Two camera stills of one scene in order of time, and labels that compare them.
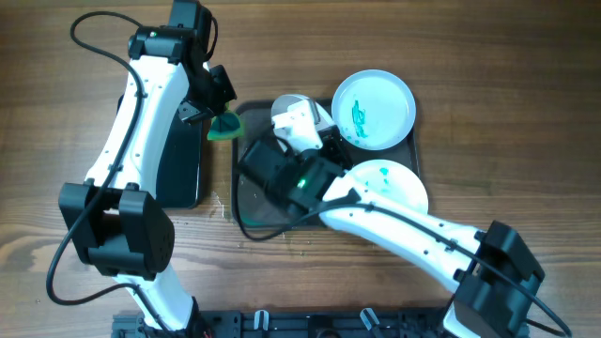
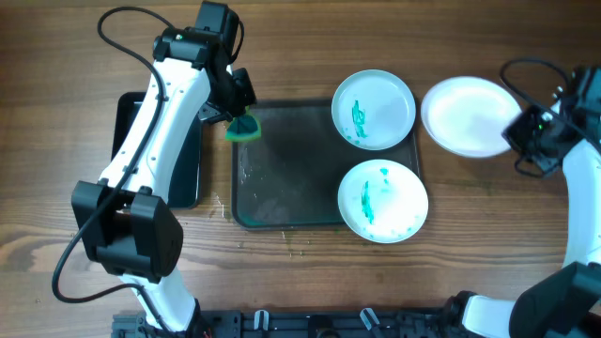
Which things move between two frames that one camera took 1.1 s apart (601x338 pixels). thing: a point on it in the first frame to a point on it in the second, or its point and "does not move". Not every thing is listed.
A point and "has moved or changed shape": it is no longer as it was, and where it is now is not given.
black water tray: x=179 y=171 does not move
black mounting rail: x=305 y=324 does not move
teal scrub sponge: x=225 y=126 has moved or changed shape
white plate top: x=374 y=109 does not move
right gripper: x=331 y=144 to x=518 y=136
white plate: x=282 y=104 to x=467 y=115
